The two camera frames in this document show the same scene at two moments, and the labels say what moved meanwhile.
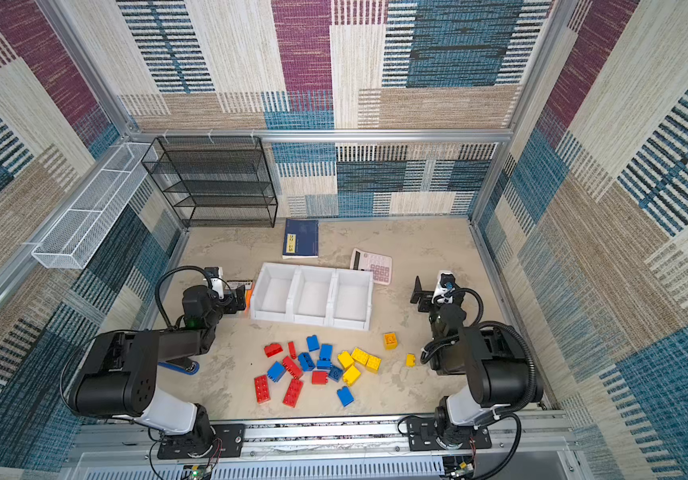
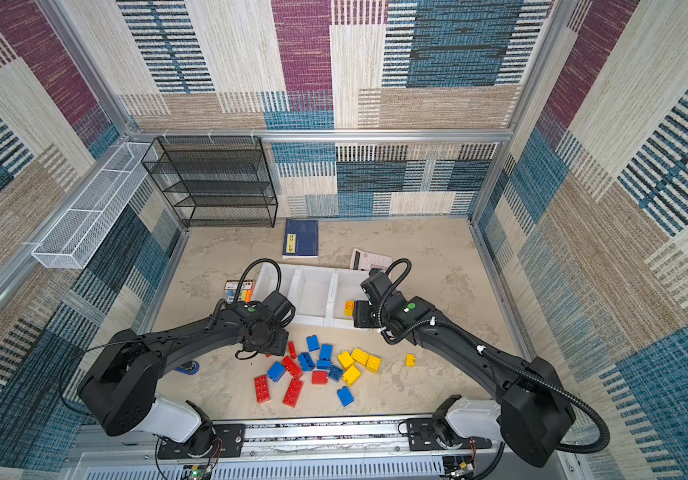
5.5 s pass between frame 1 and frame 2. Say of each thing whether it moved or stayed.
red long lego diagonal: stayed
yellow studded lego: stayed
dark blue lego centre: stayed
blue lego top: stayed
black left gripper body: moved
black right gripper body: moved
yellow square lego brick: moved
